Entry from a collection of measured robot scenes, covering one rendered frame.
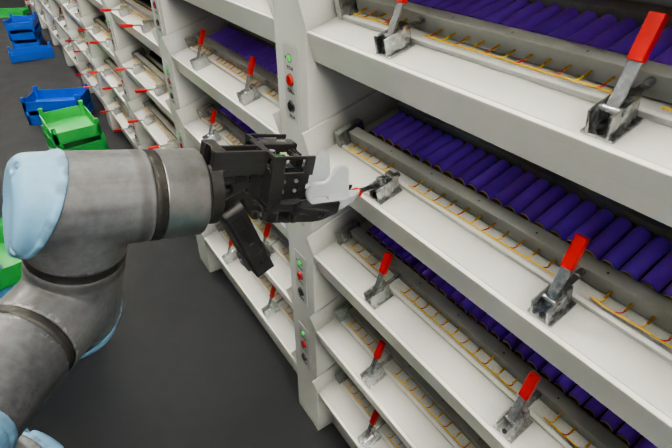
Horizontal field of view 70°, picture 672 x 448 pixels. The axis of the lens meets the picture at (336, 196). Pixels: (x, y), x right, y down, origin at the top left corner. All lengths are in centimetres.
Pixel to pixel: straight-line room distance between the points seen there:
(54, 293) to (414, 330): 49
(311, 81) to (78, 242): 41
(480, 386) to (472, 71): 41
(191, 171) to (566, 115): 34
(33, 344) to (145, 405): 97
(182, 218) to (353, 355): 59
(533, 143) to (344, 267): 48
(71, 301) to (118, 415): 95
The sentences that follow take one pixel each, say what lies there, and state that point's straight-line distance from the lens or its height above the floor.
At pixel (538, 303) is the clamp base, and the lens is 54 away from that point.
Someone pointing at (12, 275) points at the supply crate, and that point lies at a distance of 139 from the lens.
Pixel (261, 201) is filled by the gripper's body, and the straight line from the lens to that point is 53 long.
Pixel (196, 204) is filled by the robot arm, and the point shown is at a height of 87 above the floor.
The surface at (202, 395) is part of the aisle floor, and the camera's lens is 141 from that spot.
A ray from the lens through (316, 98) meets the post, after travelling 75.
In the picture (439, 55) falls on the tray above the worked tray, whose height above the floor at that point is 96.
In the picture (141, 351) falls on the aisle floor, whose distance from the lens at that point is 156.
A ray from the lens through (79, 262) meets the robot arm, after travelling 48.
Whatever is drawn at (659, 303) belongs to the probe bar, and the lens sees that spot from 54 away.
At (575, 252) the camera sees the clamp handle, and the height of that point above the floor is 83.
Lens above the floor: 112
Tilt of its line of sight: 32 degrees down
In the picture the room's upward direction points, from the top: straight up
